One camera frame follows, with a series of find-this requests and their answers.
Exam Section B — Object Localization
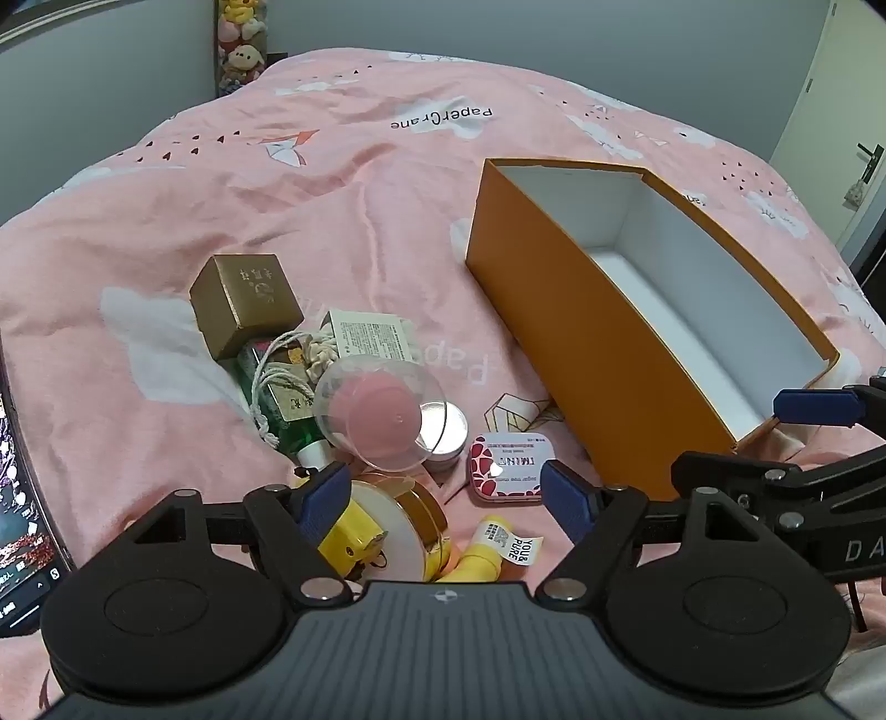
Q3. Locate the white printed card box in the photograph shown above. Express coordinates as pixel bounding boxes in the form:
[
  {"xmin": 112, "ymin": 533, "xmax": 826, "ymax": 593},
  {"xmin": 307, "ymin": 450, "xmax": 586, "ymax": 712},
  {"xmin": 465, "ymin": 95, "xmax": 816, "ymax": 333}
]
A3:
[{"xmin": 325, "ymin": 309, "xmax": 420, "ymax": 365}]

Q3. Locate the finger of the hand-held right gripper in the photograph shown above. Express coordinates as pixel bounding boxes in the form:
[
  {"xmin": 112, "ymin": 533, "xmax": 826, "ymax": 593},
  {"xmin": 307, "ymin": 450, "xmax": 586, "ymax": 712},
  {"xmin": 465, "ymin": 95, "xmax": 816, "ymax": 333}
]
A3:
[
  {"xmin": 670, "ymin": 446, "xmax": 886, "ymax": 501},
  {"xmin": 773, "ymin": 377, "xmax": 886, "ymax": 431}
]

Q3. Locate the clear round container pink inside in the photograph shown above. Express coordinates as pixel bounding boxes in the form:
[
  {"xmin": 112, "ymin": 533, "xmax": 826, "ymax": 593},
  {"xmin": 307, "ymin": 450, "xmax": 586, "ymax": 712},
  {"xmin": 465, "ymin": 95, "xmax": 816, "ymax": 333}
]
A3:
[{"xmin": 313, "ymin": 356, "xmax": 444, "ymax": 472}]

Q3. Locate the yellow bottle with white tag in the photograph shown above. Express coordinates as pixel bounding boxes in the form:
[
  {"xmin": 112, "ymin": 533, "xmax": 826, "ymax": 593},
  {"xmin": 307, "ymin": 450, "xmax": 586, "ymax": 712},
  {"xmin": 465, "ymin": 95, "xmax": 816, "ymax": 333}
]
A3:
[{"xmin": 443, "ymin": 516, "xmax": 545, "ymax": 587}]

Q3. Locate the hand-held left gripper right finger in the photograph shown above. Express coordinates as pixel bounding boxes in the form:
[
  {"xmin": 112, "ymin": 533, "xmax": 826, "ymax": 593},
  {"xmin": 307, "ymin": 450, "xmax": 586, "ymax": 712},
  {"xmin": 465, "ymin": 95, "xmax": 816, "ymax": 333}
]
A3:
[{"xmin": 534, "ymin": 459, "xmax": 771, "ymax": 603}]

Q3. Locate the small silver jar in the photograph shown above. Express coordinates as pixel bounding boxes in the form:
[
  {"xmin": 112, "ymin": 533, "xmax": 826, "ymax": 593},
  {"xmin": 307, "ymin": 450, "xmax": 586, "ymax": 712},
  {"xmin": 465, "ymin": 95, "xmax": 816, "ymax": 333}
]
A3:
[{"xmin": 419, "ymin": 400, "xmax": 469, "ymax": 475}]

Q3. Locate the pale door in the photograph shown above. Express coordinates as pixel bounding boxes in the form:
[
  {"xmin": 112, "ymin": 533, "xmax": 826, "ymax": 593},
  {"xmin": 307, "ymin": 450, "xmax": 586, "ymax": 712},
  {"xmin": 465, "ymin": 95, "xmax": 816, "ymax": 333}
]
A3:
[{"xmin": 768, "ymin": 0, "xmax": 886, "ymax": 264}]

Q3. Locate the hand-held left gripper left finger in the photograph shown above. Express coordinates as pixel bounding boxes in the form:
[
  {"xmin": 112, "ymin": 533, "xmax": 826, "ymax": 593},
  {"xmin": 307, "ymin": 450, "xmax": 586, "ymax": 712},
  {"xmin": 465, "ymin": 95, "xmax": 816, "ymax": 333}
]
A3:
[{"xmin": 131, "ymin": 460, "xmax": 354, "ymax": 610}]

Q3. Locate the green glass bottle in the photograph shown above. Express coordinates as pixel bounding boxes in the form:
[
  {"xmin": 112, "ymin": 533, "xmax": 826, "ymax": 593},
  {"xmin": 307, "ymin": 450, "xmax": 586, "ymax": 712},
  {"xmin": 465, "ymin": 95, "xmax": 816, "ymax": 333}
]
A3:
[{"xmin": 235, "ymin": 339, "xmax": 338, "ymax": 469}]

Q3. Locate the gold cardboard box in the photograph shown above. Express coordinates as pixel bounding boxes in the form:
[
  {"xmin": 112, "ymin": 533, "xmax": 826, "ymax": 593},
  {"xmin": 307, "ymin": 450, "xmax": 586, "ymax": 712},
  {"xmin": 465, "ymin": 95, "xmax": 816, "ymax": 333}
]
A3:
[{"xmin": 189, "ymin": 254, "xmax": 306, "ymax": 361}]

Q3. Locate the red patterned mint tin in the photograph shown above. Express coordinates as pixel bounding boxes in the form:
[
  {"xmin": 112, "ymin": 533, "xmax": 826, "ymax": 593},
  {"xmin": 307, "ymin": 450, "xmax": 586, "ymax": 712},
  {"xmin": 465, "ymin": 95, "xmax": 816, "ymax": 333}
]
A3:
[{"xmin": 467, "ymin": 430, "xmax": 555, "ymax": 501}]

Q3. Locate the black door handle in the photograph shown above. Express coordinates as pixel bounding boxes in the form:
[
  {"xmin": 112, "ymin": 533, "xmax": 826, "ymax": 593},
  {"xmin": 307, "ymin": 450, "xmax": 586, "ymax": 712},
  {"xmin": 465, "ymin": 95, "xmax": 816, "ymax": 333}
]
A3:
[{"xmin": 844, "ymin": 144, "xmax": 884, "ymax": 206}]

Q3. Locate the orange cardboard box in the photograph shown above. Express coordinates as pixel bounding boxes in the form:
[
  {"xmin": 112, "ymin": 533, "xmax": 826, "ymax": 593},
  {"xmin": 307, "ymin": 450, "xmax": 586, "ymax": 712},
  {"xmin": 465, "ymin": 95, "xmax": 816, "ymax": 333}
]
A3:
[{"xmin": 463, "ymin": 158, "xmax": 842, "ymax": 501}]

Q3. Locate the round white gold tin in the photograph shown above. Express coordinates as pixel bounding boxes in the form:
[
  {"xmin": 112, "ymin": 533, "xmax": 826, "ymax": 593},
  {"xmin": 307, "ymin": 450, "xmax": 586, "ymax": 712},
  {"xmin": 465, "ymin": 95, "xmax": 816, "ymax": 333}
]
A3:
[{"xmin": 349, "ymin": 471, "xmax": 452, "ymax": 583}]

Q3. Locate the pink printed blanket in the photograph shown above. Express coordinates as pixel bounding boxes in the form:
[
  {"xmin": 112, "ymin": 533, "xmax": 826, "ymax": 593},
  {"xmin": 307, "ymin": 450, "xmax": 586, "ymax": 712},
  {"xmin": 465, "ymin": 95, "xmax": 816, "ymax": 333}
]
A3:
[{"xmin": 0, "ymin": 47, "xmax": 886, "ymax": 720}]

